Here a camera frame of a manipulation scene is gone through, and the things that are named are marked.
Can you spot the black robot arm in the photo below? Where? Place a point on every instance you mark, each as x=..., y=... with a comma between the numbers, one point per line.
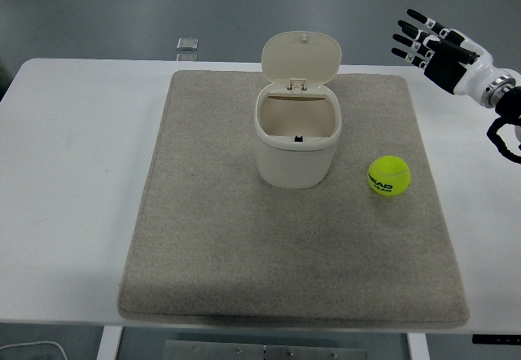
x=509, y=103

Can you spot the yellow-green tennis ball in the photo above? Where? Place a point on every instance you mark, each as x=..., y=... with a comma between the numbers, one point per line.
x=388, y=172

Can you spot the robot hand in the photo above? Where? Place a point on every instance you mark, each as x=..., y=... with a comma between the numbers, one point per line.
x=476, y=60

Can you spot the grey metal plate with screws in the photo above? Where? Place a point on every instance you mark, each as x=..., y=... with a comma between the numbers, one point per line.
x=211, y=352

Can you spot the beige fabric mat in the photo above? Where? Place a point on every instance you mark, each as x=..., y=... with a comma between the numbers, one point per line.
x=264, y=246

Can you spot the cream lidded plastic bin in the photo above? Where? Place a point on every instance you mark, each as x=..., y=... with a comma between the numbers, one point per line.
x=291, y=164

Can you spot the white table leg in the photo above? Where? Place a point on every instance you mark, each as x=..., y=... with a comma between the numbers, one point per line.
x=109, y=343
x=417, y=348

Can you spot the black table control panel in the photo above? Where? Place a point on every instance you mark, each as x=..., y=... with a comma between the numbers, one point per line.
x=496, y=339

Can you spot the silver square floor plate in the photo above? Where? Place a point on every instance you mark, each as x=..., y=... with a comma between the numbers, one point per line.
x=186, y=57
x=187, y=43

